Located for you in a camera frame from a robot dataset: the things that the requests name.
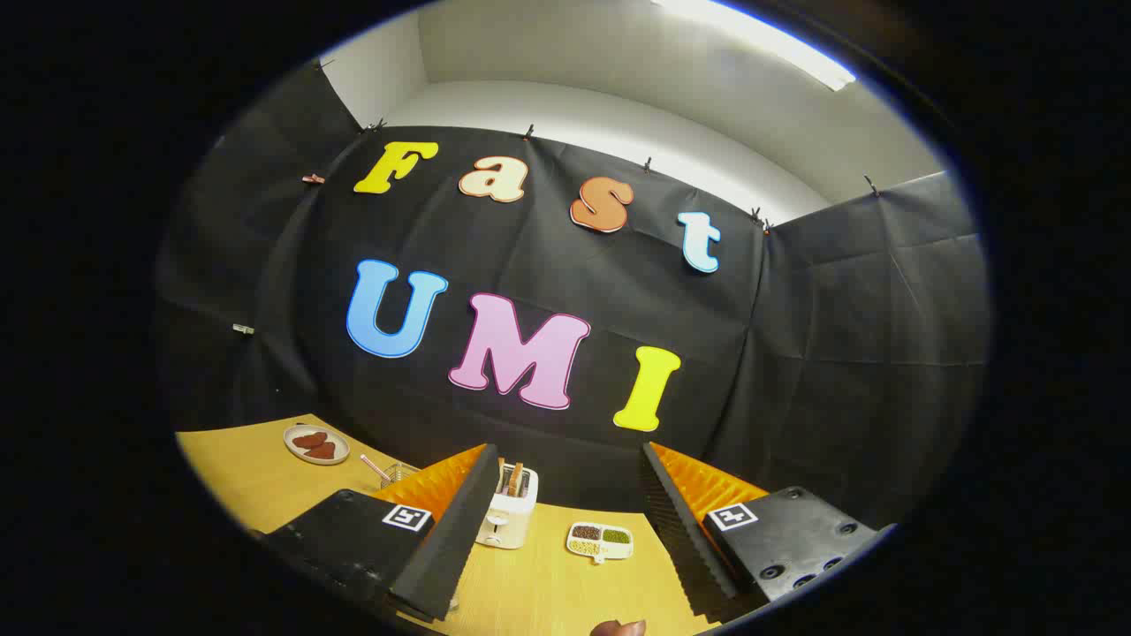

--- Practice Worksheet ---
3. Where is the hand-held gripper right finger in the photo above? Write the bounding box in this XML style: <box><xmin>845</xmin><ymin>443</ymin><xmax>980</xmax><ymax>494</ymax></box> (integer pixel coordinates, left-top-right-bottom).
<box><xmin>639</xmin><ymin>441</ymin><xmax>895</xmax><ymax>621</ymax></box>

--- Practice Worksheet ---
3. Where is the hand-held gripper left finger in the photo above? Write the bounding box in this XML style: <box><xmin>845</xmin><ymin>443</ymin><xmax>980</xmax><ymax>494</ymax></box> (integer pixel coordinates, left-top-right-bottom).
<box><xmin>254</xmin><ymin>443</ymin><xmax>502</xmax><ymax>624</ymax></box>

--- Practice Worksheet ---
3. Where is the white toaster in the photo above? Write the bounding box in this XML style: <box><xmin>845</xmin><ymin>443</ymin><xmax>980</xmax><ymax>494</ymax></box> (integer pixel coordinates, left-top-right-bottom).
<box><xmin>475</xmin><ymin>461</ymin><xmax>540</xmax><ymax>550</ymax></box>

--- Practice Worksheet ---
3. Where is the white divided dish with beans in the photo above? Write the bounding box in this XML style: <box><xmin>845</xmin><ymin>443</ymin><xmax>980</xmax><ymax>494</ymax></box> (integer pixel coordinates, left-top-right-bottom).
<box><xmin>566</xmin><ymin>521</ymin><xmax>634</xmax><ymax>564</ymax></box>

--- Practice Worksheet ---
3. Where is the wooden table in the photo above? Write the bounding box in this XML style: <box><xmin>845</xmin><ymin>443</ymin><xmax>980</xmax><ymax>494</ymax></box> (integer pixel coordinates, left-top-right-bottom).
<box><xmin>175</xmin><ymin>413</ymin><xmax>721</xmax><ymax>636</ymax></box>

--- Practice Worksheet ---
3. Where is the small round white plate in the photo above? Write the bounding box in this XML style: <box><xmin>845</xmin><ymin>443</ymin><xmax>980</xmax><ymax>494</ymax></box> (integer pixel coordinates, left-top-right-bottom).
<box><xmin>283</xmin><ymin>424</ymin><xmax>351</xmax><ymax>466</ymax></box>

